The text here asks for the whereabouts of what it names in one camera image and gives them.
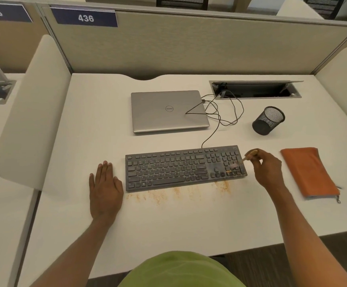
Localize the person's left hand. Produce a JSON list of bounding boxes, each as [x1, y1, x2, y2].
[[89, 160, 124, 221]]

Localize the person's right hand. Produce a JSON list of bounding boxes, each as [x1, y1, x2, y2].
[[245, 148, 283, 189]]

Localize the small wooden cleaning brush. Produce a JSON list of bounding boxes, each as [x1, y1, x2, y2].
[[226, 149, 258, 171]]

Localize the person's left forearm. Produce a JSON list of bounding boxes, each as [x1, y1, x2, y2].
[[49, 213, 132, 287]]

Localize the person's right forearm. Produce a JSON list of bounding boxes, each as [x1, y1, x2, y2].
[[263, 179, 347, 287]]

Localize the black mesh pen cup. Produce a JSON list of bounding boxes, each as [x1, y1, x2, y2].
[[252, 106, 285, 136]]

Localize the orange zip pouch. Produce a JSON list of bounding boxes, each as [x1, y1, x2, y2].
[[280, 147, 342, 204]]

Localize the dark grey computer keyboard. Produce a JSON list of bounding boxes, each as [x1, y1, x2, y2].
[[125, 145, 248, 192]]

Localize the orange crumbs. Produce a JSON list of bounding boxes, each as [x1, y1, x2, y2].
[[126, 181, 233, 205]]

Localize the silver closed laptop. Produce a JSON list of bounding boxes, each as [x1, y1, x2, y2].
[[131, 90, 210, 135]]

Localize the white side divider panel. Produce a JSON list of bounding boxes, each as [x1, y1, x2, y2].
[[0, 34, 72, 192], [315, 46, 347, 129]]

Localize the green shirt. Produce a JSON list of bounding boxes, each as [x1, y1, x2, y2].
[[118, 251, 247, 287]]

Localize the beige fabric partition panel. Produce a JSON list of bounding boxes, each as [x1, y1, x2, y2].
[[40, 2, 347, 76], [0, 1, 72, 74]]

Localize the blue desk number sign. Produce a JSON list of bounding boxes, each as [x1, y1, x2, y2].
[[50, 8, 118, 28], [0, 3, 33, 23]]

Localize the black mesh office chair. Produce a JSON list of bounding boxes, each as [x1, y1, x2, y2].
[[156, 0, 209, 11], [303, 0, 346, 20]]

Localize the black keyboard cable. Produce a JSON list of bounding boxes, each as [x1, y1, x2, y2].
[[185, 94, 244, 150]]

